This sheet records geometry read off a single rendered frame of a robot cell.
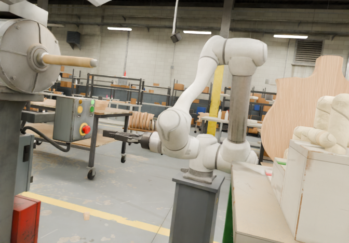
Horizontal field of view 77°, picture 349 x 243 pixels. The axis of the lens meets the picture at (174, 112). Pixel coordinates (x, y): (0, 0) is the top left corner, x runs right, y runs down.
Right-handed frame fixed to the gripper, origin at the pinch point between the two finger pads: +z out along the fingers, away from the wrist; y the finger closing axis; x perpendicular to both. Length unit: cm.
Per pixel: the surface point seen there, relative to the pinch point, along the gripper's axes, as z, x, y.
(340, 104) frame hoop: -70, 22, -45
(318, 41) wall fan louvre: -406, 369, 1075
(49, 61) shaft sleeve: 9.1, 27.1, -28.6
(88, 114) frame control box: 14.0, 7.2, 1.8
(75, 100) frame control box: 14.3, 13.7, -7.8
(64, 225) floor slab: 71, -98, 64
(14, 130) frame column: 30.9, -0.8, -20.6
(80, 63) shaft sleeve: -3.1, 27.3, -28.7
